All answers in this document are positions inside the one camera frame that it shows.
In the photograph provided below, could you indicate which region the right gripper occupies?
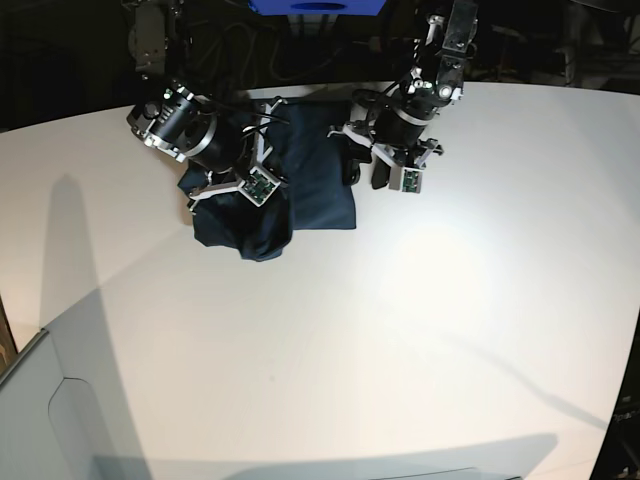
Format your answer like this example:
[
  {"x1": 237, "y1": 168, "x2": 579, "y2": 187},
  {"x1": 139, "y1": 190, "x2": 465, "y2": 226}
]
[{"x1": 188, "y1": 97, "x2": 288, "y2": 210}]

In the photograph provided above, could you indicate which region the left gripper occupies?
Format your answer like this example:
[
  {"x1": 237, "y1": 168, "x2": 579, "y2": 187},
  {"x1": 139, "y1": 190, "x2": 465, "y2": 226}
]
[{"x1": 327, "y1": 108, "x2": 444, "y2": 190}]

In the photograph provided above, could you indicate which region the dark blue T-shirt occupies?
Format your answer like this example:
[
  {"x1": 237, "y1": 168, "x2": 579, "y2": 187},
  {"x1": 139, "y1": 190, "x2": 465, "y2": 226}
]
[{"x1": 188, "y1": 101, "x2": 356, "y2": 261}]

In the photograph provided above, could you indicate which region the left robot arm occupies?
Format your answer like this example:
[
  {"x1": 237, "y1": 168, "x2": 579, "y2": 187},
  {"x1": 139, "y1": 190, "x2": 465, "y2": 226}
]
[{"x1": 328, "y1": 1, "x2": 478, "y2": 193}]

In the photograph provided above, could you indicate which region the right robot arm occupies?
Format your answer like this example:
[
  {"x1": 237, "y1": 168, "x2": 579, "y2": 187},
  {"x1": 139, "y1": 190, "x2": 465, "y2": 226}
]
[{"x1": 122, "y1": 1, "x2": 286, "y2": 208}]

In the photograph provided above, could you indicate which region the blue plastic box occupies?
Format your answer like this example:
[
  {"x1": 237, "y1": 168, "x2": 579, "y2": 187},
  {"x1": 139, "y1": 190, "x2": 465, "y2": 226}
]
[{"x1": 248, "y1": 0, "x2": 386, "y2": 16}]

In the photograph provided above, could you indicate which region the grey table edge panel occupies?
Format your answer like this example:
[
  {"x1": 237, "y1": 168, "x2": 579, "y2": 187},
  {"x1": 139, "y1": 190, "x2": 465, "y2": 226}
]
[{"x1": 0, "y1": 327, "x2": 151, "y2": 480}]

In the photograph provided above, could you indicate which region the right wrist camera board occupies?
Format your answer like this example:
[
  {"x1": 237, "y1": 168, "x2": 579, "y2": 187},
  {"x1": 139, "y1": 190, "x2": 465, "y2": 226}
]
[{"x1": 239, "y1": 165, "x2": 281, "y2": 207}]

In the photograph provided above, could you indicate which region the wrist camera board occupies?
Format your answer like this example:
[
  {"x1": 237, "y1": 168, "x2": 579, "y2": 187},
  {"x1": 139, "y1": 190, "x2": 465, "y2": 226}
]
[
  {"x1": 239, "y1": 165, "x2": 281, "y2": 207},
  {"x1": 389, "y1": 166, "x2": 424, "y2": 194}
]

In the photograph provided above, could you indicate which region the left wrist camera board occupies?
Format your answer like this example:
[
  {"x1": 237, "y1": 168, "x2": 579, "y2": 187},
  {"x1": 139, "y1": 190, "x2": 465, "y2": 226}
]
[{"x1": 389, "y1": 166, "x2": 424, "y2": 194}]

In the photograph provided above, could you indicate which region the grey cable on floor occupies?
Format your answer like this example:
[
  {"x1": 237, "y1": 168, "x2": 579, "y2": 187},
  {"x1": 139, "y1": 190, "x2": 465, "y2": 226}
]
[{"x1": 193, "y1": 14, "x2": 346, "y2": 84}]

